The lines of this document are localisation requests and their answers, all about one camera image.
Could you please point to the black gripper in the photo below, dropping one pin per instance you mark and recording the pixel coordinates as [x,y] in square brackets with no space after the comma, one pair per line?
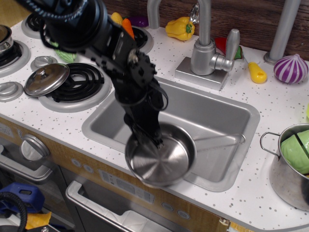
[142,107]

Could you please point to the steel saucepan with wire handle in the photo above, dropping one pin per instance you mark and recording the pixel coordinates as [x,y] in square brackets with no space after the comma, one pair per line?
[181,156]

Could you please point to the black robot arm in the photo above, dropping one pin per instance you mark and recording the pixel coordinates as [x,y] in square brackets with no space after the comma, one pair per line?
[84,27]

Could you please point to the grey toy sink basin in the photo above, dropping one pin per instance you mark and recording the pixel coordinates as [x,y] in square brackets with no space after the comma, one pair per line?
[227,125]

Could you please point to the front black stove burner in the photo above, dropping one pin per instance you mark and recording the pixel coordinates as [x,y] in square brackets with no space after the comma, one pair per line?
[85,87]

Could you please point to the black stove burner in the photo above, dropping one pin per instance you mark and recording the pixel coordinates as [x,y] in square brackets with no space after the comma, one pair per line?
[15,60]
[85,87]

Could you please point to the silver toy faucet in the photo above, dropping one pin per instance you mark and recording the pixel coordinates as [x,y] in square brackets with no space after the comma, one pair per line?
[206,67]

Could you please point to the back right black burner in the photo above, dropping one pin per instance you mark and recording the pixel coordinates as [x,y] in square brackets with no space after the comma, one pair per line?
[143,39]

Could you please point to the green toy bitter gourd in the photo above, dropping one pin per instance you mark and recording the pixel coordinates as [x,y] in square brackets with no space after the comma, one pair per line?
[65,56]

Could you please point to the steel pot lid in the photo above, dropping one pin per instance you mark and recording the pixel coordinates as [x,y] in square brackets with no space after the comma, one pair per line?
[46,79]

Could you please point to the orange toy carrot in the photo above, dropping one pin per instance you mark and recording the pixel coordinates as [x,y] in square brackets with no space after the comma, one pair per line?
[126,24]

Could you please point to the yellow toy bell pepper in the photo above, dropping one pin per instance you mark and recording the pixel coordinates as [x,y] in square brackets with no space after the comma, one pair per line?
[181,28]

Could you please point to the purple toy eggplant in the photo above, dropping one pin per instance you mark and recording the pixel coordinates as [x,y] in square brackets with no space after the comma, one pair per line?
[138,21]

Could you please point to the grey oven dial knob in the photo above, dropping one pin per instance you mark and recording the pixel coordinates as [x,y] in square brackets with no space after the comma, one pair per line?
[33,149]

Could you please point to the yellow toy corn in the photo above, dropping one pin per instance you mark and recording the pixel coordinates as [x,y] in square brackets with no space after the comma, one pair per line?
[117,18]

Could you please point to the red toy pepper slice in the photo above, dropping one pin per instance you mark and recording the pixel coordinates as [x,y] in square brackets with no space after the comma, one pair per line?
[221,46]

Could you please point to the grey stove knob middle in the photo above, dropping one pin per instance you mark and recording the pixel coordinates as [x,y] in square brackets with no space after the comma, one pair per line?
[42,61]

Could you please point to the grey stove knob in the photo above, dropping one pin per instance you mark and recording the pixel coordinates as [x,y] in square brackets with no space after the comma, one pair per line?
[42,61]
[10,91]

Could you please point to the blue plastic tool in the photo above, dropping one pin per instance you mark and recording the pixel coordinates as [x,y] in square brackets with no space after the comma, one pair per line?
[30,195]

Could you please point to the grey stove knob front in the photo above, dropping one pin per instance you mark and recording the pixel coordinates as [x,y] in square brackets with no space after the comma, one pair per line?
[10,91]

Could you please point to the left black stove burner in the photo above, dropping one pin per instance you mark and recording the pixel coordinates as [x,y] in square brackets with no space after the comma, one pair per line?
[15,60]

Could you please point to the green toy cabbage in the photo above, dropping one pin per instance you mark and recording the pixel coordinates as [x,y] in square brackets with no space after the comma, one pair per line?
[295,150]

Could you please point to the back left black burner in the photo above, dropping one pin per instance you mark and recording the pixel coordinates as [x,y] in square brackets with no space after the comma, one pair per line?
[31,26]

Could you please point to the purple striped toy onion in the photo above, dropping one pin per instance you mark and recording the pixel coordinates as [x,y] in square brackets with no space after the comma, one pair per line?
[291,69]

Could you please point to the steel pot on stove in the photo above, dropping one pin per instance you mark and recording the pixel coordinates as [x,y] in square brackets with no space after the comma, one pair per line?
[6,41]

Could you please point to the yellow green toy piece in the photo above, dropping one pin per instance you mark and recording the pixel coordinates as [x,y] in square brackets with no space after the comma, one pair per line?
[307,112]

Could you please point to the grey dishwasher door handle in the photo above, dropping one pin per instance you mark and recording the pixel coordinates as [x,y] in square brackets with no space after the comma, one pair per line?
[100,210]

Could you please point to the grey oven door handle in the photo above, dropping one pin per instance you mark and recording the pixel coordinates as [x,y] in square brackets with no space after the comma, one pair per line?
[39,176]

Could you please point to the steel pot with handle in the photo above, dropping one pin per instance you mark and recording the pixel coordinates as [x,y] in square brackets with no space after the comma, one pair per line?
[287,182]

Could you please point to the grey vertical post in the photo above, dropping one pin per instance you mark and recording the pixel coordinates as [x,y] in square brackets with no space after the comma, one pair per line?
[284,28]

